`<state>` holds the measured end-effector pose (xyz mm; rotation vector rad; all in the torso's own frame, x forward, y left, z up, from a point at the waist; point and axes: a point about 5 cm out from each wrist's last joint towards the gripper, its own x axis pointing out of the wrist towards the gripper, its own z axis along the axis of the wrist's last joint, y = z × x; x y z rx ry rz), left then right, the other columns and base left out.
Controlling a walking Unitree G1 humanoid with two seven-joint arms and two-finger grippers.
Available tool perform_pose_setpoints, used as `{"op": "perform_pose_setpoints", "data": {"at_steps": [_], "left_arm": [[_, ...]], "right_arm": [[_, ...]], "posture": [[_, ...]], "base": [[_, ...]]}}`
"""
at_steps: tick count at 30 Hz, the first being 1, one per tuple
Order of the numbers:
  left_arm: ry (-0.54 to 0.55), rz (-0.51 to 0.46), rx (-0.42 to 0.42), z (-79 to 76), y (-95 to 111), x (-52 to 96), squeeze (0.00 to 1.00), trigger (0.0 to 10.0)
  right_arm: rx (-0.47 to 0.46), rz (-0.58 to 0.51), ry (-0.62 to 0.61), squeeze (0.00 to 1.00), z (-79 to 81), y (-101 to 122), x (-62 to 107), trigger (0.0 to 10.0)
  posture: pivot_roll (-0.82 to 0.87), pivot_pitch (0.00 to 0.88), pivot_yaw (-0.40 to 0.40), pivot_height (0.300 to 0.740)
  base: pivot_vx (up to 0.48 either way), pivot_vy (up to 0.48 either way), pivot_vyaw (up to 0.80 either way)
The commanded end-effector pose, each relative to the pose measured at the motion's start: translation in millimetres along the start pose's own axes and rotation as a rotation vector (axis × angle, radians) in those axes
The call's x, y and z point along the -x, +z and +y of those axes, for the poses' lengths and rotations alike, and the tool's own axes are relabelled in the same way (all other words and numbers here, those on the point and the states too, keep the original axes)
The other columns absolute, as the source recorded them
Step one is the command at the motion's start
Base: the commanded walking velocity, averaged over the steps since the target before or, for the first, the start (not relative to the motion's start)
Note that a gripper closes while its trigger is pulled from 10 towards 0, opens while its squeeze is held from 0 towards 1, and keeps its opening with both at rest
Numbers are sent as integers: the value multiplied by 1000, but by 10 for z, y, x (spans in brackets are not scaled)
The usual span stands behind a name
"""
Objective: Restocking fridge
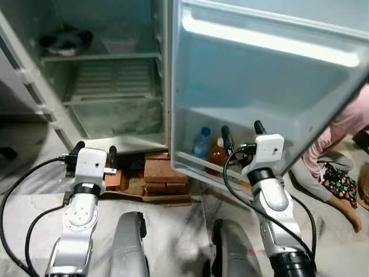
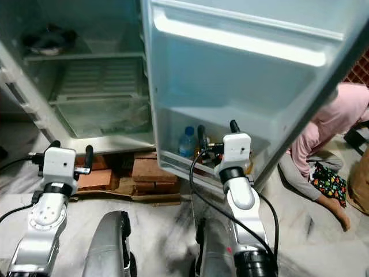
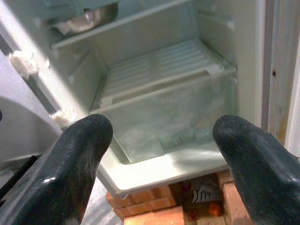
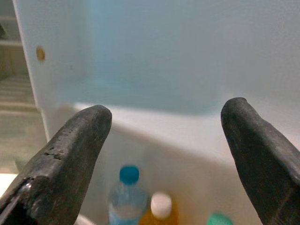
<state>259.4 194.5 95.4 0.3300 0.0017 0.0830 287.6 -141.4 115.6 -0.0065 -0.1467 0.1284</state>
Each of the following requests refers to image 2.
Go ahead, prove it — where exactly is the grey fridge door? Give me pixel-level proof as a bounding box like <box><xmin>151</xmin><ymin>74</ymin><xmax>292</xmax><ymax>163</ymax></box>
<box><xmin>141</xmin><ymin>0</ymin><xmax>369</xmax><ymax>192</ymax></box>

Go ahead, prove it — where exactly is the glass fridge shelf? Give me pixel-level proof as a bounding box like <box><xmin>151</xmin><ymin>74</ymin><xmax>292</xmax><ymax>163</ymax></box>
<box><xmin>23</xmin><ymin>51</ymin><xmax>146</xmax><ymax>63</ymax></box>

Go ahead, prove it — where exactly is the bottle of orange liquid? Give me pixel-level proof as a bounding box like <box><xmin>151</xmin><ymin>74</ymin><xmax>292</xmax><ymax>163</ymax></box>
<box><xmin>198</xmin><ymin>138</ymin><xmax>214</xmax><ymax>172</ymax></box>

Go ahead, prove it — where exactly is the clear blue capped water bottle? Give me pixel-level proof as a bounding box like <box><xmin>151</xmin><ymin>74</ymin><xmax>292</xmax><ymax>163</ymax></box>
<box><xmin>179</xmin><ymin>126</ymin><xmax>197</xmax><ymax>160</ymax></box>

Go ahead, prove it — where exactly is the red clay brick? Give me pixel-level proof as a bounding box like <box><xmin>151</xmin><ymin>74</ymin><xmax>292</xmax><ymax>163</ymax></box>
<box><xmin>131</xmin><ymin>159</ymin><xmax>177</xmax><ymax>185</ymax></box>
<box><xmin>78</xmin><ymin>167</ymin><xmax>114</xmax><ymax>192</ymax></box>
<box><xmin>133</xmin><ymin>182</ymin><xmax>179</xmax><ymax>194</ymax></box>

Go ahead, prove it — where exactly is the clear crisper drawer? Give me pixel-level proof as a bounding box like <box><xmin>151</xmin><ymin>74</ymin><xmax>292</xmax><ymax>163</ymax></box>
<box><xmin>50</xmin><ymin>97</ymin><xmax>154</xmax><ymax>139</ymax></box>

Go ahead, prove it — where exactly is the brown cardboard sheet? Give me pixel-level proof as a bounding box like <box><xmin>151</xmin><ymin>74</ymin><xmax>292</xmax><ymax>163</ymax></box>
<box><xmin>75</xmin><ymin>173</ymin><xmax>189</xmax><ymax>203</ymax></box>

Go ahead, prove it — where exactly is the child in colourful trousers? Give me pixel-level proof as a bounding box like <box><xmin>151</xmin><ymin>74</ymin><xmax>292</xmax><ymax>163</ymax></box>
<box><xmin>277</xmin><ymin>83</ymin><xmax>369</xmax><ymax>232</ymax></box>

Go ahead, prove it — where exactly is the grey left robot leg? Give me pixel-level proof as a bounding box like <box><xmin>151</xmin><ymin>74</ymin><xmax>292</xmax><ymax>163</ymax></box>
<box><xmin>82</xmin><ymin>210</ymin><xmax>137</xmax><ymax>277</ymax></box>

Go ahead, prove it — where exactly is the grey robot leg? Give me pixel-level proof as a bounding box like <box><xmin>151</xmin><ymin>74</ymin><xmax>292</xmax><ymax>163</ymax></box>
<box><xmin>82</xmin><ymin>210</ymin><xmax>137</xmax><ymax>277</ymax></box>
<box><xmin>194</xmin><ymin>218</ymin><xmax>238</xmax><ymax>277</ymax></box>

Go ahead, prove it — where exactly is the grey right robot leg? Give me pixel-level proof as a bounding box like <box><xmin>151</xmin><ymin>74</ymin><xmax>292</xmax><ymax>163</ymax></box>
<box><xmin>194</xmin><ymin>218</ymin><xmax>238</xmax><ymax>277</ymax></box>

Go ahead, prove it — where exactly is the black bundle on shelf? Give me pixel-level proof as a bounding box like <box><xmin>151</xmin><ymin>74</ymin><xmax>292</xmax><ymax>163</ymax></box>
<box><xmin>22</xmin><ymin>25</ymin><xmax>77</xmax><ymax>57</ymax></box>

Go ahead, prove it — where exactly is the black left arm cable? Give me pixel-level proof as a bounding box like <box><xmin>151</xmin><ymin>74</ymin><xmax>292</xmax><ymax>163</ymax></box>
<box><xmin>0</xmin><ymin>154</ymin><xmax>36</xmax><ymax>223</ymax></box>

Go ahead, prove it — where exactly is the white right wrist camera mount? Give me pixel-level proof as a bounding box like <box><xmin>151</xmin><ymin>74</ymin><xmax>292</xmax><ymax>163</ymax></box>
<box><xmin>220</xmin><ymin>133</ymin><xmax>253</xmax><ymax>170</ymax></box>

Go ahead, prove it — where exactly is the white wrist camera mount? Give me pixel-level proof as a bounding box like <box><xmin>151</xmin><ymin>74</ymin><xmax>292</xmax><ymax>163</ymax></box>
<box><xmin>220</xmin><ymin>133</ymin><xmax>253</xmax><ymax>170</ymax></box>
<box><xmin>43</xmin><ymin>147</ymin><xmax>79</xmax><ymax>186</ymax></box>

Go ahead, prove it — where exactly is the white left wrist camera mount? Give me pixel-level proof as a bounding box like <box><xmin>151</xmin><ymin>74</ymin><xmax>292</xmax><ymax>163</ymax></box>
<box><xmin>43</xmin><ymin>147</ymin><xmax>79</xmax><ymax>186</ymax></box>

